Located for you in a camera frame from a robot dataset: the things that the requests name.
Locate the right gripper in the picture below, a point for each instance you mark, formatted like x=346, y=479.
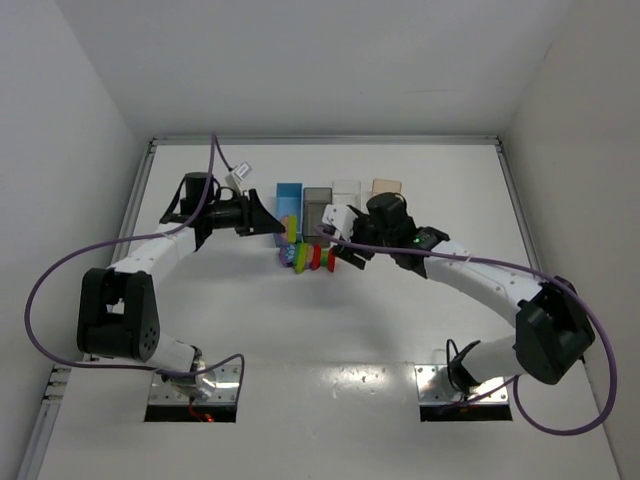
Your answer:
x=356, y=242

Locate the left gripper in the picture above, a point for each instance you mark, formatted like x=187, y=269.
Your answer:
x=252, y=213

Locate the purple lego brick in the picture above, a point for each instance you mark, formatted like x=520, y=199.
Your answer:
x=290, y=223

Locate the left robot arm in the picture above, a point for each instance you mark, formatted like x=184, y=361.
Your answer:
x=118, y=314

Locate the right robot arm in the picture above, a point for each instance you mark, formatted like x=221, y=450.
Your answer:
x=551, y=331

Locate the red green red lego stack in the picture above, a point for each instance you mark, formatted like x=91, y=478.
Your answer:
x=322, y=258

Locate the blue container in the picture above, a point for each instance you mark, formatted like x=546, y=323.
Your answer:
x=289, y=200

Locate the dark grey container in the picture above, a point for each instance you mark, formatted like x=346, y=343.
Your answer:
x=315, y=199

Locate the clear container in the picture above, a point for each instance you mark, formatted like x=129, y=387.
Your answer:
x=346, y=192

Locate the amber container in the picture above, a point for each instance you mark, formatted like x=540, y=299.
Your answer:
x=380, y=186

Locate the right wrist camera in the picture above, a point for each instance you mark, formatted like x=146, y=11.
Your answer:
x=338, y=221

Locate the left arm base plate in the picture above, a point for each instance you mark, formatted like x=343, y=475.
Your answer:
x=217, y=388

